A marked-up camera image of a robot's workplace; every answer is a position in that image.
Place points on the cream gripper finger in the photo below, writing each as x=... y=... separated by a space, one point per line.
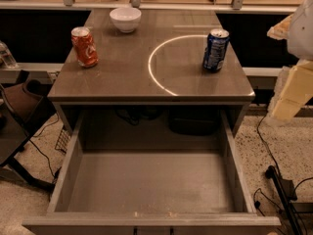
x=294 y=88
x=280 y=30

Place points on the blue pepsi can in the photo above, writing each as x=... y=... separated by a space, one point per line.
x=215 y=51

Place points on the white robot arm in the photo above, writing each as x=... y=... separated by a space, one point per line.
x=300 y=41

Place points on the red coke can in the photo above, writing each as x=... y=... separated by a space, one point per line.
x=84 y=46

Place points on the grey cabinet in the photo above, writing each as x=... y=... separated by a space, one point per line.
x=159 y=63

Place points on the open grey drawer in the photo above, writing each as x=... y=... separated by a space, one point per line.
x=119 y=179

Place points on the white ceramic bowl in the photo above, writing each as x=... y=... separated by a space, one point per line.
x=126 y=19

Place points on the dark brown chair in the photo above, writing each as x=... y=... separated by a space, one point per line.
x=25 y=109

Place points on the clear plastic bottle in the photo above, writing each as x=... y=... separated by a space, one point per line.
x=7 y=56

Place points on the black stand with cables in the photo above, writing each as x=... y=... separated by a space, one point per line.
x=291 y=207

